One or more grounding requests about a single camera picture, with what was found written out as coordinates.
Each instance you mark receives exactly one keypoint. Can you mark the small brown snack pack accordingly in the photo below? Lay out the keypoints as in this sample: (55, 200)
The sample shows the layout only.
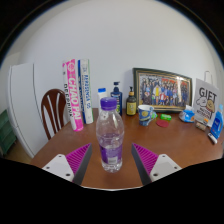
(200, 126)

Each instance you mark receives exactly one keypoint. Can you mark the pink cardboard tube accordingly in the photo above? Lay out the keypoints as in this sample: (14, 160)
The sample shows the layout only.
(73, 96)

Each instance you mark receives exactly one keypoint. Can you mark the blue detergent bottle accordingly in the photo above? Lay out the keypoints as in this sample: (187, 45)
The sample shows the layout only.
(217, 123)

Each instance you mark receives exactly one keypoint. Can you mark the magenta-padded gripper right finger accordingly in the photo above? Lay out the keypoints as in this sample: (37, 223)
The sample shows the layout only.
(162, 166)

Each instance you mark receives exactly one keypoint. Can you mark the small orange white box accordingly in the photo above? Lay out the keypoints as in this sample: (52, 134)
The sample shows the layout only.
(206, 120)

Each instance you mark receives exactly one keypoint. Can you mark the brown wooden chair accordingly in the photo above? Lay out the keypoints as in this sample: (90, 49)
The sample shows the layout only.
(50, 106)

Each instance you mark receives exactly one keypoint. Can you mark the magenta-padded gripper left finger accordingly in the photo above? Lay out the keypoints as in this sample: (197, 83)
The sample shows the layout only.
(60, 166)

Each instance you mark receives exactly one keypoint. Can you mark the white paper gift bag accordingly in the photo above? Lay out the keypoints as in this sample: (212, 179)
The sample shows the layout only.
(206, 100)

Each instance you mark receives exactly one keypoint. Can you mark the framed group photo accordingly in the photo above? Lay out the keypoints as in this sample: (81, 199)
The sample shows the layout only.
(163, 89)

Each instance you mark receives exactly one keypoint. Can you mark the white green cardboard tube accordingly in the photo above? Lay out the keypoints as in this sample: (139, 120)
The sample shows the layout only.
(86, 91)

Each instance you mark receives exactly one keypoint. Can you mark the white panel board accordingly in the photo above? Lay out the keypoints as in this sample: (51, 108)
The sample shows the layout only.
(21, 106)

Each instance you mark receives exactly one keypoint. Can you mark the flat round red coaster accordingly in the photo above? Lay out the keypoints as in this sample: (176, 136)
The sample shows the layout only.
(162, 123)

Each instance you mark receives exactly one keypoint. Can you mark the dark blue pump bottle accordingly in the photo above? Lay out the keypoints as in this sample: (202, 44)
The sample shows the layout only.
(116, 96)

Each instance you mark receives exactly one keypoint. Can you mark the brown yellow-label pump bottle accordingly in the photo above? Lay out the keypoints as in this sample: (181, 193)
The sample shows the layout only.
(131, 105)

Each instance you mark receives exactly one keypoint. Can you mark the white blue-capped lotion bottle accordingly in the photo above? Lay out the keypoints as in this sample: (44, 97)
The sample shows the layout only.
(101, 95)

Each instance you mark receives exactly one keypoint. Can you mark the clear purple-capped water bottle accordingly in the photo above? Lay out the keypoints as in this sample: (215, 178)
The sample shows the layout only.
(110, 136)

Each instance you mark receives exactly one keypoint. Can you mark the blue yellow painted mug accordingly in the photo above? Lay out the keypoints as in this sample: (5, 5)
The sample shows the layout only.
(144, 116)

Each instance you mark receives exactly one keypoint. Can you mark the green crate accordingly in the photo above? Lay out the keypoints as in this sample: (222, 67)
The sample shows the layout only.
(6, 133)

